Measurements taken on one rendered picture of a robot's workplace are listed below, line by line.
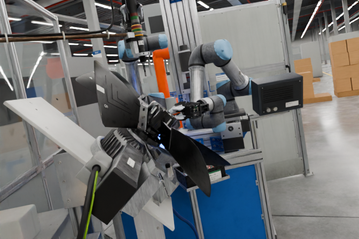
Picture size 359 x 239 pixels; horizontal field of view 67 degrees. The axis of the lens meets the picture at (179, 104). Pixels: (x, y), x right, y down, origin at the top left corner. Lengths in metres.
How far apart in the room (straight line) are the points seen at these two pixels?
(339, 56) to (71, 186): 8.55
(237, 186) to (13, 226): 1.12
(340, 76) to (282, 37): 5.96
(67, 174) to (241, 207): 1.05
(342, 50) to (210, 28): 6.46
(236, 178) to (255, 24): 1.96
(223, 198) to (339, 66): 7.74
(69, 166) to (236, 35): 2.43
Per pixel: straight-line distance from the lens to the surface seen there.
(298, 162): 3.46
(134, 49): 1.14
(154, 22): 5.24
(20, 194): 1.58
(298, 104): 1.68
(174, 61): 2.12
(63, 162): 1.06
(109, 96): 0.83
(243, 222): 1.79
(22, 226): 1.14
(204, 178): 0.87
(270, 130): 3.24
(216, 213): 1.72
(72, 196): 1.10
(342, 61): 9.11
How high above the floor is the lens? 1.33
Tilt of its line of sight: 5 degrees down
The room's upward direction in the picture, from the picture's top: 10 degrees counter-clockwise
